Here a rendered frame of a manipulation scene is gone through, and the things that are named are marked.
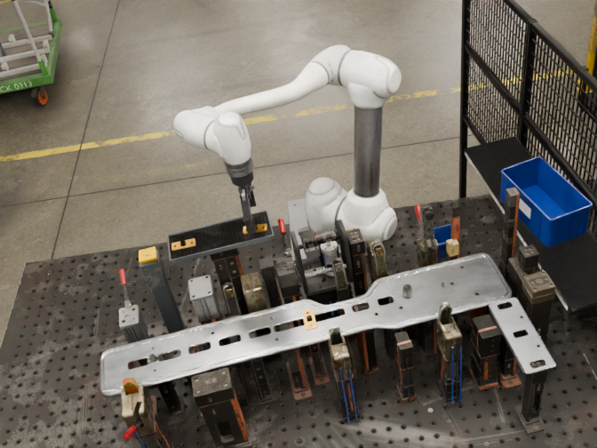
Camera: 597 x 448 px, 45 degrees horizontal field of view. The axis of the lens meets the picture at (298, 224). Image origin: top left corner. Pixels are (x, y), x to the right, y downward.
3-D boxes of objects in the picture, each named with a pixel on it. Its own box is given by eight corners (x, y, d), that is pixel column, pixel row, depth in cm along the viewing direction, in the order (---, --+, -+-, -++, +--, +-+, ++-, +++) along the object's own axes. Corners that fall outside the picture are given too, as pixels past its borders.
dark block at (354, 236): (360, 322, 277) (350, 244, 249) (355, 308, 282) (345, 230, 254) (372, 319, 277) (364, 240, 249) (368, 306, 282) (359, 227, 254)
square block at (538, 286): (524, 361, 254) (533, 292, 230) (514, 344, 260) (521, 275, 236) (546, 356, 254) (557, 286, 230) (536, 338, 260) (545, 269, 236)
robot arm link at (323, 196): (322, 204, 314) (314, 165, 299) (357, 217, 305) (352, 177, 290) (300, 228, 305) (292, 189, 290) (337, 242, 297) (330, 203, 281)
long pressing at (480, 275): (100, 405, 230) (99, 402, 229) (100, 350, 246) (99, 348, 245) (515, 299, 238) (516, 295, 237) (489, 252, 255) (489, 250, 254)
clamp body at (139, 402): (149, 484, 239) (116, 424, 215) (147, 445, 250) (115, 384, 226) (181, 476, 240) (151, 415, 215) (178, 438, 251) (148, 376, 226)
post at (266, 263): (278, 341, 275) (259, 268, 249) (275, 331, 279) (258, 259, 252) (290, 338, 276) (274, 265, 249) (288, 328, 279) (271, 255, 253)
